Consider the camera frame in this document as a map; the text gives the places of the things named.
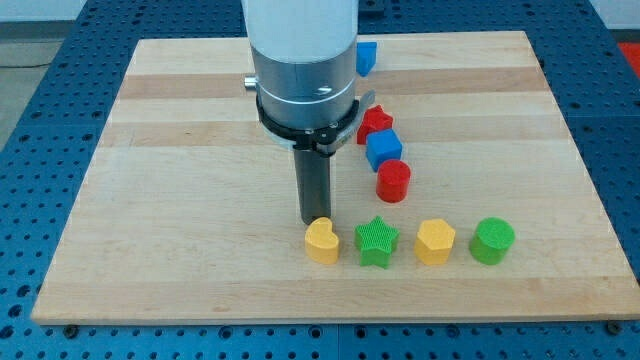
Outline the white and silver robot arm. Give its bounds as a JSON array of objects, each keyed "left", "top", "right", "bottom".
[{"left": 241, "top": 0, "right": 359, "bottom": 130}]

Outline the blue cube block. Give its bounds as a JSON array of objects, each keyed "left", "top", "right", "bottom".
[{"left": 366, "top": 129, "right": 403, "bottom": 172}]

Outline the blue block at top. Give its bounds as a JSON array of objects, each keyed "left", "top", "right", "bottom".
[{"left": 356, "top": 42, "right": 377, "bottom": 77}]

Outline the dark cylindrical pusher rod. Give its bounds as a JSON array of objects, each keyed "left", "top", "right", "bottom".
[{"left": 294, "top": 150, "right": 331, "bottom": 225}]

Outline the yellow heart block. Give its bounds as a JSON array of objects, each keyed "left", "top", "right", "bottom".
[{"left": 304, "top": 217, "right": 340, "bottom": 265}]

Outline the red cylinder block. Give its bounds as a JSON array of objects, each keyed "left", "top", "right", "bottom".
[{"left": 376, "top": 159, "right": 411, "bottom": 203}]

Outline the green star block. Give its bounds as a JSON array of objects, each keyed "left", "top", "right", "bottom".
[{"left": 354, "top": 216, "right": 400, "bottom": 269}]

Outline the red star block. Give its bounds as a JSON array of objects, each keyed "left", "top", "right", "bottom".
[{"left": 356, "top": 105, "right": 394, "bottom": 145}]

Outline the yellow hexagon block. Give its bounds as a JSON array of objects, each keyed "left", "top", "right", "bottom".
[{"left": 414, "top": 219, "right": 456, "bottom": 266}]

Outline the wooden board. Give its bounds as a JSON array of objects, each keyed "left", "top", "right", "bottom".
[{"left": 32, "top": 31, "right": 639, "bottom": 326}]

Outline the green cylinder block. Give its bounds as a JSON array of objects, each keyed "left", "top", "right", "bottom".
[{"left": 469, "top": 217, "right": 515, "bottom": 265}]

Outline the black clamp ring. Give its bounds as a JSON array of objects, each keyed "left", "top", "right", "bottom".
[{"left": 255, "top": 89, "right": 376, "bottom": 158}]

